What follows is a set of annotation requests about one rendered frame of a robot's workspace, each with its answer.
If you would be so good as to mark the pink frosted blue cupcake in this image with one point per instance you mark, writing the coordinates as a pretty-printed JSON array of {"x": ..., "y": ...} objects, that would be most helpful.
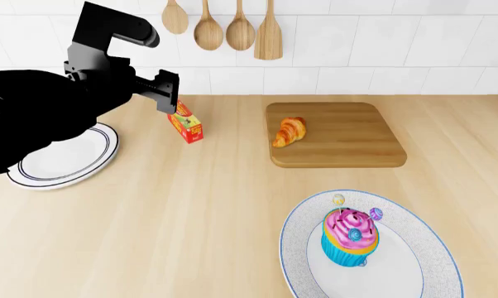
[{"x": 348, "y": 239}]

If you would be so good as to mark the white plate blue speckled rim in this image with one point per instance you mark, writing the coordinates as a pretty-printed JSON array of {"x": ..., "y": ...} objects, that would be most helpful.
[{"x": 398, "y": 264}]

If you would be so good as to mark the golden croissant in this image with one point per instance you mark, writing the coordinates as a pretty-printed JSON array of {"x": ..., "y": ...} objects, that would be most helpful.
[{"x": 290, "y": 132}]

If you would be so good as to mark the red yellow cardboard box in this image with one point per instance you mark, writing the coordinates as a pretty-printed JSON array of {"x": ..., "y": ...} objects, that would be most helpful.
[{"x": 189, "y": 127}]

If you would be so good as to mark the flat wooden spatula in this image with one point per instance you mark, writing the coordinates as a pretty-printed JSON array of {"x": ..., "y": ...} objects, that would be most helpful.
[{"x": 268, "y": 40}]

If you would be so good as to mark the large wooden spoon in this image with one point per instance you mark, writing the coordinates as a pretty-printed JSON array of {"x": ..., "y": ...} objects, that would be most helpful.
[
  {"x": 208, "y": 34},
  {"x": 240, "y": 34}
]

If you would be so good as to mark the small round wooden spoon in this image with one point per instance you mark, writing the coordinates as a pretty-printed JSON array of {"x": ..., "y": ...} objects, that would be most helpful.
[{"x": 175, "y": 18}]

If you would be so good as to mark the white plate dark rim lines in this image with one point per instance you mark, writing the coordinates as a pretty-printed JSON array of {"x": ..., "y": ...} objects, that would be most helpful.
[{"x": 67, "y": 161}]

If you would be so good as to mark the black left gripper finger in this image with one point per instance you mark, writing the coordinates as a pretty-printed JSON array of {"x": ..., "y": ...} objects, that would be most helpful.
[{"x": 167, "y": 91}]

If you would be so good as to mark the wooden cutting board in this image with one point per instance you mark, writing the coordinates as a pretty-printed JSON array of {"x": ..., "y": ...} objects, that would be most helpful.
[{"x": 348, "y": 139}]

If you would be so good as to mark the black gripper camera mount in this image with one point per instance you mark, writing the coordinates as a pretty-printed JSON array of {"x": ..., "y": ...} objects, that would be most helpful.
[{"x": 108, "y": 23}]

